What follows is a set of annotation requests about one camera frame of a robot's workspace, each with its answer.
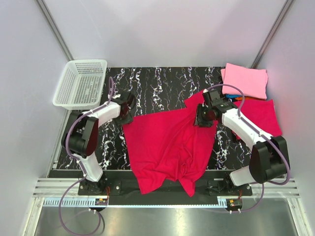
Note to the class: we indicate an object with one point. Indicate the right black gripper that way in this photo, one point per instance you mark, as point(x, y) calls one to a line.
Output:
point(198, 121)

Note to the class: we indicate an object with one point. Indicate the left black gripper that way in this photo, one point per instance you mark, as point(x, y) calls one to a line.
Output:
point(128, 119)

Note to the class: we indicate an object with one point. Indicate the crimson t shirt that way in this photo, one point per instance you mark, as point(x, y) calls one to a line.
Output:
point(262, 113)
point(167, 145)

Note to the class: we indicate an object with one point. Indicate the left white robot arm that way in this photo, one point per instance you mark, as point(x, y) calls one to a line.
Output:
point(81, 134)

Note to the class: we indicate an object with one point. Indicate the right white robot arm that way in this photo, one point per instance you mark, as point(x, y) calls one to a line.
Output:
point(269, 154)

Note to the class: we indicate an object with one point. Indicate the folded blue t shirt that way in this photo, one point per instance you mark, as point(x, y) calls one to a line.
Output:
point(232, 96)

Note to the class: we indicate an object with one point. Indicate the folded orange t shirt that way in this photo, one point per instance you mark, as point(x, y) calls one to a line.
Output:
point(245, 98)

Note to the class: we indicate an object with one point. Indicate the folded pink t shirt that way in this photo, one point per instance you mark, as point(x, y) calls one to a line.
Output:
point(252, 82)

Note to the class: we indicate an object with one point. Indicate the white plastic basket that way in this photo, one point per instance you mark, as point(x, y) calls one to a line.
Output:
point(80, 85)

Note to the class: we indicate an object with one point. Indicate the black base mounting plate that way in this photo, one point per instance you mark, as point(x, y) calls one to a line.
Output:
point(124, 191)

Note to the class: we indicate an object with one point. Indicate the aluminium frame rail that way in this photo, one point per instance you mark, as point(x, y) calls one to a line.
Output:
point(55, 187)

